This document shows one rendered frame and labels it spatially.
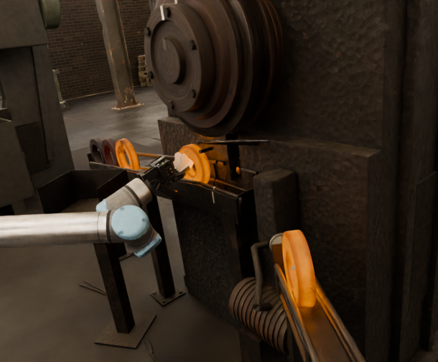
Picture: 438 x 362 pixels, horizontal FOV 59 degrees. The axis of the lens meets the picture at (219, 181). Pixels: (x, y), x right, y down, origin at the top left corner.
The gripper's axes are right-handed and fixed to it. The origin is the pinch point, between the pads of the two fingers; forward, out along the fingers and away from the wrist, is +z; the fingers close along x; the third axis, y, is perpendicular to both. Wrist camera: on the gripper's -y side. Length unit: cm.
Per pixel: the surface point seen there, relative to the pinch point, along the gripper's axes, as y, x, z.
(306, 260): 6, -69, -21
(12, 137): -10, 221, -24
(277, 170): 3.2, -39.3, 3.0
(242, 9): 45, -37, 9
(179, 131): 5.7, 15.5, 7.6
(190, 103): 26.7, -23.0, -5.2
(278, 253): -1, -57, -18
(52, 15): 51, 775, 226
